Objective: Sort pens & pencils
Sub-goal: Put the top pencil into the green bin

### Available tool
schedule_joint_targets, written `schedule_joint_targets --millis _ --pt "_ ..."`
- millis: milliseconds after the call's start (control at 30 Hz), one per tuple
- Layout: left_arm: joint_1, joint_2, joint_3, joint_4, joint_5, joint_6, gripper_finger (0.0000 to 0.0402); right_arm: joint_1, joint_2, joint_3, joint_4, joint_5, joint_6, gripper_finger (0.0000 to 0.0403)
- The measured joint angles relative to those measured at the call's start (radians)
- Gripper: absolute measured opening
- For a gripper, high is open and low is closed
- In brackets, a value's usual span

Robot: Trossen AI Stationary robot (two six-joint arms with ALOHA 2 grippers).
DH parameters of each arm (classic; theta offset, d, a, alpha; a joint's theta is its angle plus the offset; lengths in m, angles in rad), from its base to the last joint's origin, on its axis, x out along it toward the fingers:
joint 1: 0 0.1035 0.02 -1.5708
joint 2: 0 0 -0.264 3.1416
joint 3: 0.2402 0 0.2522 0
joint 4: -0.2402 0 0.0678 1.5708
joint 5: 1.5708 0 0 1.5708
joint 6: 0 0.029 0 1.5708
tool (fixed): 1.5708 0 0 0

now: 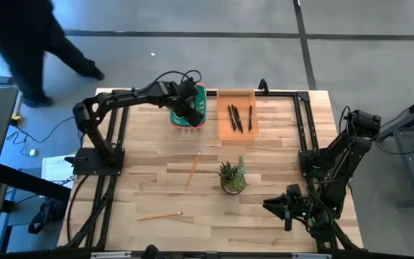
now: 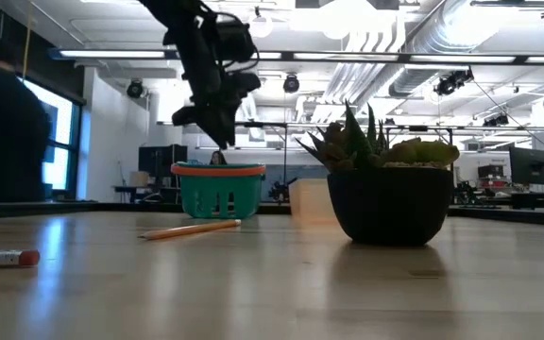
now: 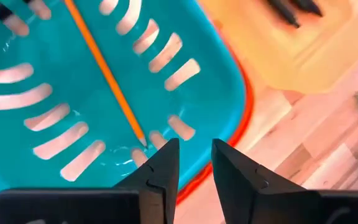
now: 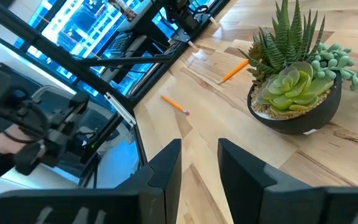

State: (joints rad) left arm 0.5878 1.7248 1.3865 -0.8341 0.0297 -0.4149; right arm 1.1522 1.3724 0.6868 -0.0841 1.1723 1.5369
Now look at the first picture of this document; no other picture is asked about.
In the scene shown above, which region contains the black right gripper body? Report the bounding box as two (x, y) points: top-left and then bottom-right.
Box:
(284, 183), (316, 232)

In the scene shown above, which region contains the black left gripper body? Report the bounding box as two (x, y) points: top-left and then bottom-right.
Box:
(172, 78), (206, 127)

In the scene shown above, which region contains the orange pencil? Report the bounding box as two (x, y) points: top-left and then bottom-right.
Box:
(185, 150), (202, 191)
(137, 211), (183, 222)

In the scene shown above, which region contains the green basket with orange rim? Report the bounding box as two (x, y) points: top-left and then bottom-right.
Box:
(170, 83), (208, 130)

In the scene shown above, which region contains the succulent in black pot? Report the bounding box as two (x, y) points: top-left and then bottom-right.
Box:
(216, 155), (248, 196)

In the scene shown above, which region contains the orange translucent tray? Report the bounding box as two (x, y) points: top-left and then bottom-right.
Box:
(216, 88), (259, 141)

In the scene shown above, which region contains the black round object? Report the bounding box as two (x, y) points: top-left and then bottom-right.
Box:
(142, 244), (160, 259)

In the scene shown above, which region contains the white paper sheet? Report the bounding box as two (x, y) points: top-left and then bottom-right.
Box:
(41, 153), (77, 188)

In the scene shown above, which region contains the person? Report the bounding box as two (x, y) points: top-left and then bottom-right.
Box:
(0, 0), (106, 108)

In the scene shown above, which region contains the black side table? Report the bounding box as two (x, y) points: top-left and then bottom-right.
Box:
(0, 163), (72, 253)

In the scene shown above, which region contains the black bag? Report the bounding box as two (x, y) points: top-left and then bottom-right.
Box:
(27, 197), (68, 235)

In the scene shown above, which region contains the silver frame bracket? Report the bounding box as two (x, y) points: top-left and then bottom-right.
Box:
(90, 251), (132, 259)
(291, 253), (333, 259)

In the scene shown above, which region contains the black aluminium table frame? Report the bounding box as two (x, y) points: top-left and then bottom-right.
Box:
(57, 81), (364, 255)

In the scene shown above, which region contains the yellow power cable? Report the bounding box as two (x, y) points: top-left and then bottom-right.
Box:
(11, 91), (24, 123)

